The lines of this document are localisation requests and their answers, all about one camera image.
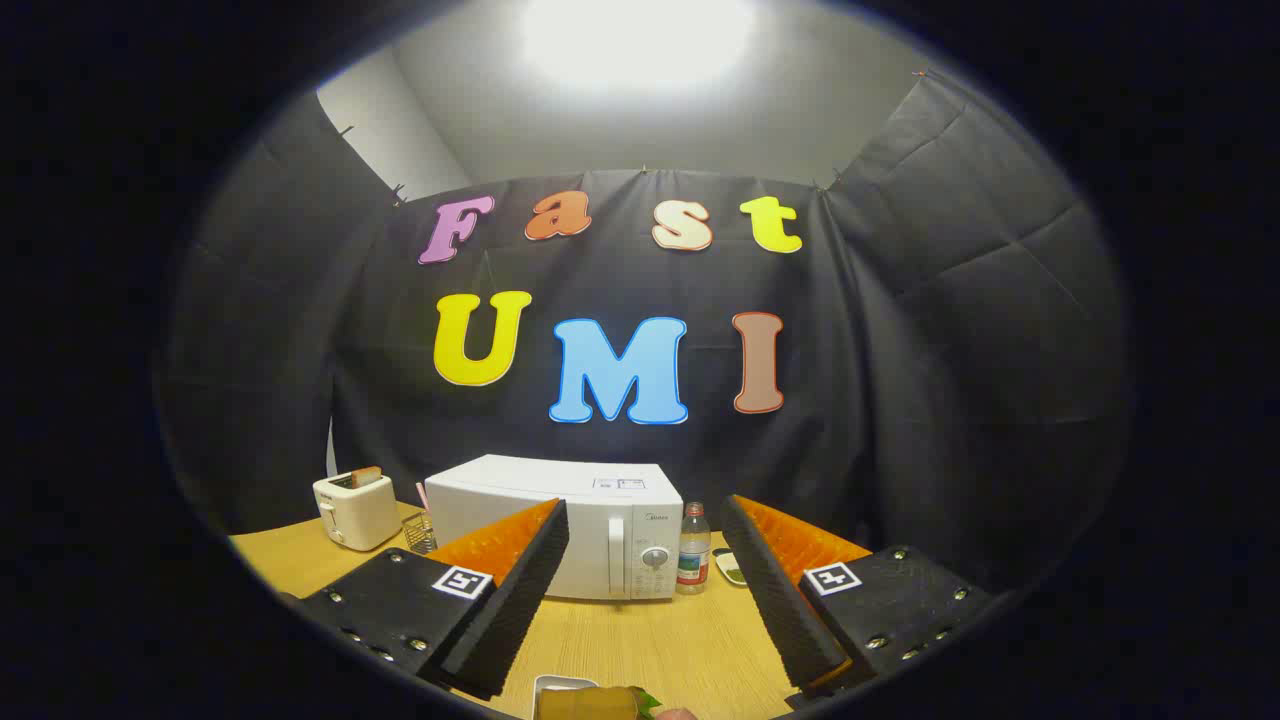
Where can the black backdrop cloth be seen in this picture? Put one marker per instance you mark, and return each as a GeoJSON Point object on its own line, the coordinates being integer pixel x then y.
{"type": "Point", "coordinates": [900, 350]}

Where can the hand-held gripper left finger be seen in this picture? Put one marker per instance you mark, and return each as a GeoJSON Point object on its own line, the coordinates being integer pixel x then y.
{"type": "Point", "coordinates": [520, 590]}

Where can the toast slice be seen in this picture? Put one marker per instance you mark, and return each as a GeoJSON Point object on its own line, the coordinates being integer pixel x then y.
{"type": "Point", "coordinates": [366, 476]}

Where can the brown bread lettuce sandwich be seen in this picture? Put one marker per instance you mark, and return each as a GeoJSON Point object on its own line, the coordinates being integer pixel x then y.
{"type": "Point", "coordinates": [585, 705]}

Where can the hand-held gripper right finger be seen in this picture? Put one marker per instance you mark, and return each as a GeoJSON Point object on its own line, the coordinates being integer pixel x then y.
{"type": "Point", "coordinates": [780, 600]}

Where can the white microwave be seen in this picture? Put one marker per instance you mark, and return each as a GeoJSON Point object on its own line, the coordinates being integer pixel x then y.
{"type": "Point", "coordinates": [600, 520]}

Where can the clear plastic bottle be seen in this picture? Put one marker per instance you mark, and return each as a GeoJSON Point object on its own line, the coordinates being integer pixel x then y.
{"type": "Point", "coordinates": [693, 555]}

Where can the white toaster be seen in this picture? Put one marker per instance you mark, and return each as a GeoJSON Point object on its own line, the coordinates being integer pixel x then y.
{"type": "Point", "coordinates": [358, 515]}

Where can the white divided bean dish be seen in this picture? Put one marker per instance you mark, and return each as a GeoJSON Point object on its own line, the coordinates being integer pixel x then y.
{"type": "Point", "coordinates": [731, 568]}

